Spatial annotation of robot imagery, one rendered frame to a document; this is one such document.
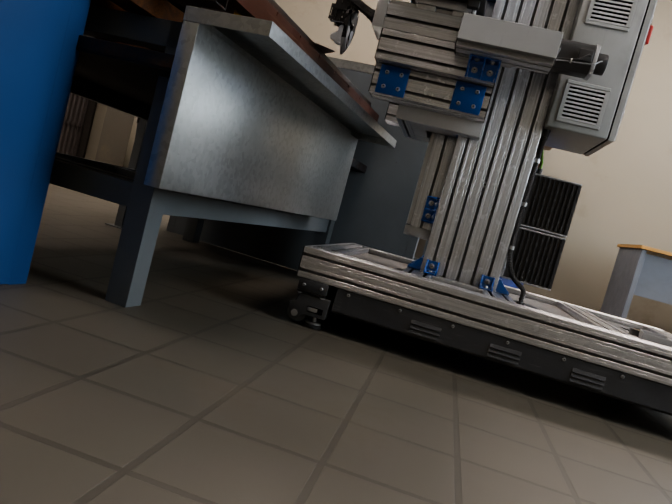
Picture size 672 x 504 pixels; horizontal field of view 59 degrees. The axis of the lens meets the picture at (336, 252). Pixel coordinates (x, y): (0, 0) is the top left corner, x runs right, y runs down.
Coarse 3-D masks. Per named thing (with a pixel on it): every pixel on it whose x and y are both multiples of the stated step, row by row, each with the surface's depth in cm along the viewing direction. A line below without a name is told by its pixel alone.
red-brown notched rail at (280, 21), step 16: (240, 0) 141; (256, 0) 147; (256, 16) 150; (272, 16) 157; (288, 32) 168; (304, 48) 181; (320, 64) 197; (336, 80) 215; (352, 96) 236; (368, 112) 263
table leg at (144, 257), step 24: (168, 48) 137; (144, 144) 138; (144, 168) 138; (144, 192) 138; (144, 216) 138; (120, 240) 140; (144, 240) 140; (120, 264) 140; (144, 264) 142; (120, 288) 140; (144, 288) 145
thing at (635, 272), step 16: (624, 256) 456; (640, 256) 420; (656, 256) 421; (624, 272) 445; (640, 272) 423; (656, 272) 421; (608, 288) 474; (624, 288) 434; (640, 288) 424; (656, 288) 422; (608, 304) 462; (624, 304) 424
